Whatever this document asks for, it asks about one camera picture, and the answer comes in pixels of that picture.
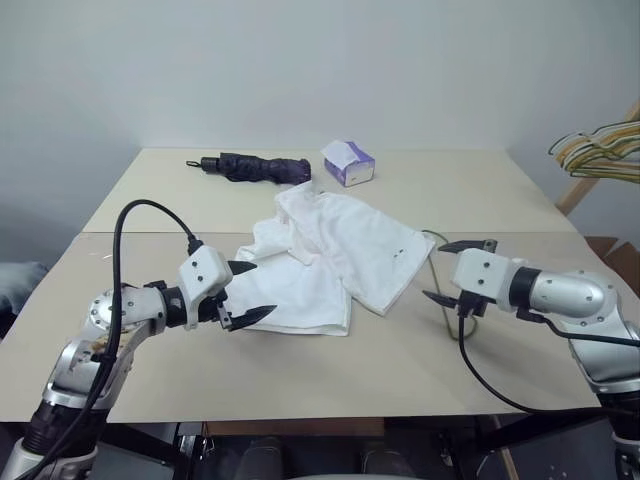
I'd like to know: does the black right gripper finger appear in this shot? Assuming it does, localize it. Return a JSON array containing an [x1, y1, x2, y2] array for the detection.
[[421, 289, 461, 309], [437, 239, 499, 254]]

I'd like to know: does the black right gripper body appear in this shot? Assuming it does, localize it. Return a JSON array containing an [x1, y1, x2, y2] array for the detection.
[[455, 290, 490, 319]]

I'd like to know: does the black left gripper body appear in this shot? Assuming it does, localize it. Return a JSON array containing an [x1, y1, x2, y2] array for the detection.
[[197, 291, 237, 332]]

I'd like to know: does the green rod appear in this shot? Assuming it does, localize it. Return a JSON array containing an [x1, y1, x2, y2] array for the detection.
[[420, 228, 479, 343]]

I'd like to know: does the white cloth garment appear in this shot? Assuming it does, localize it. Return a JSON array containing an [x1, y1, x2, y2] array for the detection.
[[234, 180, 437, 338]]

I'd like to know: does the dark purple folded umbrella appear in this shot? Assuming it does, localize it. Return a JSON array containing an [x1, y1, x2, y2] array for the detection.
[[185, 153, 313, 186]]

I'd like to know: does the purple tissue box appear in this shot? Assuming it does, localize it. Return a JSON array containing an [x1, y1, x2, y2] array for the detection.
[[320, 139, 378, 189]]

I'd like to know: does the dark rounded shape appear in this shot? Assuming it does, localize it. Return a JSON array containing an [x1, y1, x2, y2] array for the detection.
[[243, 436, 287, 480], [358, 446, 402, 480]]

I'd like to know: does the brown cardboard box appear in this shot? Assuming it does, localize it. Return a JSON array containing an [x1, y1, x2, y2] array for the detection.
[[583, 234, 624, 274]]

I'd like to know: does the white tissue sheet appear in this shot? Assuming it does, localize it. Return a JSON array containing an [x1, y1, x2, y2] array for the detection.
[[323, 140, 358, 165]]

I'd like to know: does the bundle of clothes hangers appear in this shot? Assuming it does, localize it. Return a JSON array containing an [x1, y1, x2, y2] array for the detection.
[[546, 119, 640, 176]]

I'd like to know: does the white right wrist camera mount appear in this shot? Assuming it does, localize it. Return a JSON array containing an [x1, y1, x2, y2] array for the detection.
[[451, 247, 529, 314]]

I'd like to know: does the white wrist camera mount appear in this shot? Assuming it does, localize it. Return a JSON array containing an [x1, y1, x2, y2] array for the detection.
[[451, 247, 529, 314], [176, 244, 233, 333]]

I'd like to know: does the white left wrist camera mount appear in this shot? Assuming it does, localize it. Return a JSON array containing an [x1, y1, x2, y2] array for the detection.
[[176, 244, 233, 333]]

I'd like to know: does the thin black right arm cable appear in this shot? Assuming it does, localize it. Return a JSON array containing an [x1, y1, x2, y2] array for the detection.
[[516, 307, 640, 349]]

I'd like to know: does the black metal table frame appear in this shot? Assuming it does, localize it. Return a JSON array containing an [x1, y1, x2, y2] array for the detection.
[[96, 406, 619, 480]]

